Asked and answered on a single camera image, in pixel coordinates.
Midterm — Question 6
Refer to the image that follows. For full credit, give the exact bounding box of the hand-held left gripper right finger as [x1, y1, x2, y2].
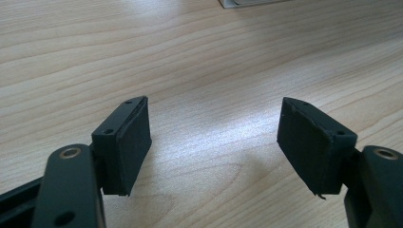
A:
[277, 96, 358, 200]

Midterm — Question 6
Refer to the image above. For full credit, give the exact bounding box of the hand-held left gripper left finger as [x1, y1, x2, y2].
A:
[91, 95, 153, 197]

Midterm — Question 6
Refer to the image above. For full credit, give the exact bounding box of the clear plastic capsule box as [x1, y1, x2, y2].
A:
[218, 0, 293, 10]

